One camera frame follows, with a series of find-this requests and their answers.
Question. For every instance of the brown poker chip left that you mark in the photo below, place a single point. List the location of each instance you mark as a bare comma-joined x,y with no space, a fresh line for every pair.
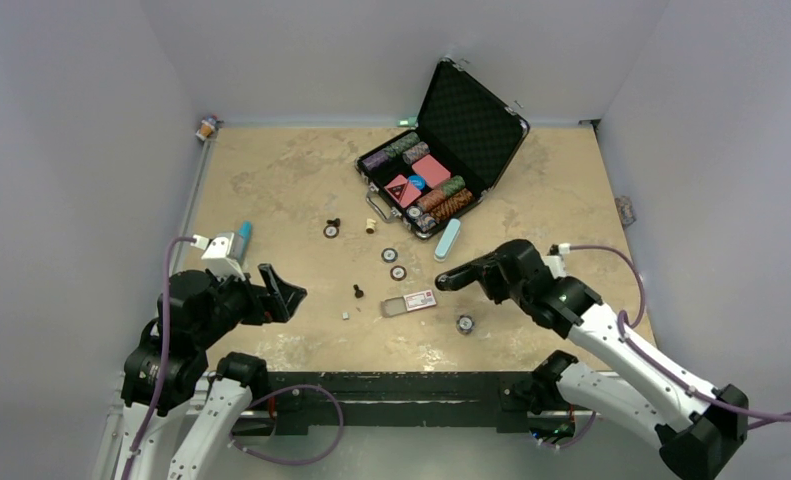
331,231

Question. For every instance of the small orange bottle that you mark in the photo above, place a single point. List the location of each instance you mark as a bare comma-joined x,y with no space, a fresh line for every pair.
209,125

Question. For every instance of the red white staple box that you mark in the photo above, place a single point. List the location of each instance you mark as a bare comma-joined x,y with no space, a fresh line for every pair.
408,303

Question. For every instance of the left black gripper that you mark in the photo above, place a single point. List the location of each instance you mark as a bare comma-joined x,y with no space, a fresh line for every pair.
277,304

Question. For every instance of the light blue stapler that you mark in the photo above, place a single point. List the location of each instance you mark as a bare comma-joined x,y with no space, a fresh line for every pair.
447,240

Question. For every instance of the chip stack by wall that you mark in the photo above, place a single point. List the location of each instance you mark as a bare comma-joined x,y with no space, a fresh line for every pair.
625,210

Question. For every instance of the blue poker chip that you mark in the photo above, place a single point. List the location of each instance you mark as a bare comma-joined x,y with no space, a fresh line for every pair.
389,255

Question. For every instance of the brown poker chip middle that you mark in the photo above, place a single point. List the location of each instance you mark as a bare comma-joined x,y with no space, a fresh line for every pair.
398,273

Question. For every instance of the brown poker chip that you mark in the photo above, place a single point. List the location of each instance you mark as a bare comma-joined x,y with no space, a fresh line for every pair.
331,231
398,273

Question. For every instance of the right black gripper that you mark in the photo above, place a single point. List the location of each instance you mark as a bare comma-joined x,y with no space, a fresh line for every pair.
489,272

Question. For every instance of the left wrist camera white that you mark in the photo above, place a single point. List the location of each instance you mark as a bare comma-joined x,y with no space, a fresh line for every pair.
221,254

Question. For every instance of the pink card deck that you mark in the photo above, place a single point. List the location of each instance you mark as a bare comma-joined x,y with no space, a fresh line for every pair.
431,171

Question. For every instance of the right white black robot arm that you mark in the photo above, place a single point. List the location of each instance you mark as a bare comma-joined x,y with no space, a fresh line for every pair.
695,426

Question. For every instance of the light blue marker tube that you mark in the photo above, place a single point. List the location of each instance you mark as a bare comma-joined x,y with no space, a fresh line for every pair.
243,237

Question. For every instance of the black poker chip case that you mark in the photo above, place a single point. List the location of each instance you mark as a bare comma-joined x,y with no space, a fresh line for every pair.
468,129

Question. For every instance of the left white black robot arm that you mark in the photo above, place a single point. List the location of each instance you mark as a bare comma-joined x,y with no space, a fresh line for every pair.
196,309

